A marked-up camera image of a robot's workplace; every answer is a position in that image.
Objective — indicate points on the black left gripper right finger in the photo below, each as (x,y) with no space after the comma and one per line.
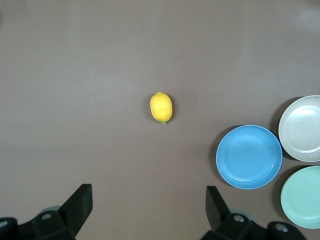
(220,217)

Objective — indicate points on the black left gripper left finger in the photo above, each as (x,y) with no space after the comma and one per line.
(75,212)

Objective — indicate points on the yellow lemon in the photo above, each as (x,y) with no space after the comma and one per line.
(161,107)

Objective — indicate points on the blue plate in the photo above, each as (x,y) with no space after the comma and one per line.
(248,157)

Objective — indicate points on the light green plate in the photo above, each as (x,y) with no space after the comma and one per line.
(302,197)

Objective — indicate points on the beige plate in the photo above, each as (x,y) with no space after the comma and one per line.
(301,128)

